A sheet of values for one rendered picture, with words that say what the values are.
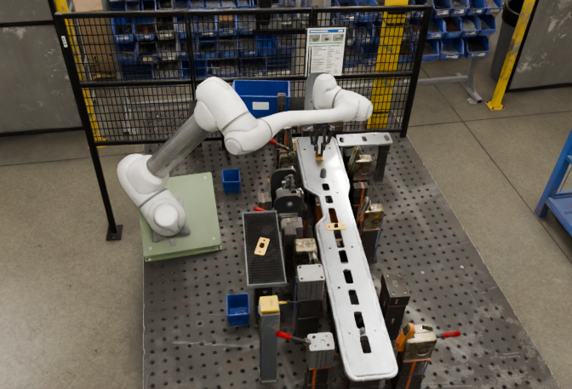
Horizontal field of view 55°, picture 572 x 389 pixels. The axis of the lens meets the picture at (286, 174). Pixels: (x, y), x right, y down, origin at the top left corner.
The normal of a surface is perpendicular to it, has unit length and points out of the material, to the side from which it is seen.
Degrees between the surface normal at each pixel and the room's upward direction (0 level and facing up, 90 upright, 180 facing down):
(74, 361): 0
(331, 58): 90
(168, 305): 0
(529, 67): 90
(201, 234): 42
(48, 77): 94
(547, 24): 90
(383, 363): 0
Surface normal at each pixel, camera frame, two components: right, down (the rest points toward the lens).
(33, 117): 0.17, 0.69
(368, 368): 0.03, -0.76
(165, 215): 0.24, -0.06
